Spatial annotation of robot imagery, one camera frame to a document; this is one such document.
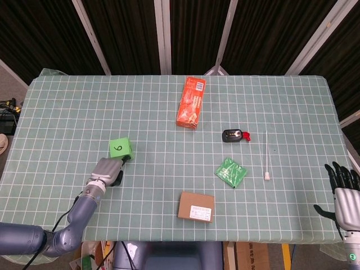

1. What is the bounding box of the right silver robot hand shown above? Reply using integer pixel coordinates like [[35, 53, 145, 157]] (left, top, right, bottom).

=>
[[313, 161, 360, 234]]

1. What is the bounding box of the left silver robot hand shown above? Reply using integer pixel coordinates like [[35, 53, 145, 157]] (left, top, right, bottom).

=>
[[89, 154, 134, 188]]

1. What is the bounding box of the light green numbered cube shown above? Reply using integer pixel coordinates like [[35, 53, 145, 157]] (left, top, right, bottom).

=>
[[109, 137, 133, 161]]

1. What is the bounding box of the green grid checked tablecloth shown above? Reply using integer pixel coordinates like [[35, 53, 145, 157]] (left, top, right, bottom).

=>
[[0, 68, 360, 245]]

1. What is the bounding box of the white thin stick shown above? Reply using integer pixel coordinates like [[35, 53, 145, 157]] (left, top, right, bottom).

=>
[[263, 130, 271, 181]]

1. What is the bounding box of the colourful printed bag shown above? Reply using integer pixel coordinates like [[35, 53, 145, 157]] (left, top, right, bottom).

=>
[[70, 241, 116, 270]]

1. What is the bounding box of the brown cardboard box with label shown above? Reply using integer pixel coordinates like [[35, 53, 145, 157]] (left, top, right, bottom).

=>
[[177, 191, 215, 223]]

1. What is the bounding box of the orange printed carton box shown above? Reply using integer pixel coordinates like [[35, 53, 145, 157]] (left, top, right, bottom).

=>
[[175, 76, 207, 131]]

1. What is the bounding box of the blue-grey robot torso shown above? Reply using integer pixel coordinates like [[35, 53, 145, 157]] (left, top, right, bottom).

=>
[[112, 241, 224, 270]]

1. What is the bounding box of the brown printed cardboard carton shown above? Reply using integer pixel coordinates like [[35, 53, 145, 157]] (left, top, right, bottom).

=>
[[223, 242, 271, 270]]

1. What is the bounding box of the green tea sachet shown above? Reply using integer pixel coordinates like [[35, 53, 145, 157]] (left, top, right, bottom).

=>
[[215, 157, 249, 190]]

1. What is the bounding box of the black red small device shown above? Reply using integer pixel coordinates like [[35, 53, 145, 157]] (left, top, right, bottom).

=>
[[222, 129, 251, 143]]

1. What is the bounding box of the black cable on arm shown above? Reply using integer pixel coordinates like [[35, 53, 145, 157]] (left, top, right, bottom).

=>
[[16, 192, 85, 270]]

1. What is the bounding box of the black power strip with cables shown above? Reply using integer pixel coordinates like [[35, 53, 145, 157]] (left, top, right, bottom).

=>
[[0, 98, 23, 134]]

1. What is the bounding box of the white double partition frame post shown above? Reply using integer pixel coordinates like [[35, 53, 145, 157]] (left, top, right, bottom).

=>
[[154, 0, 172, 75]]

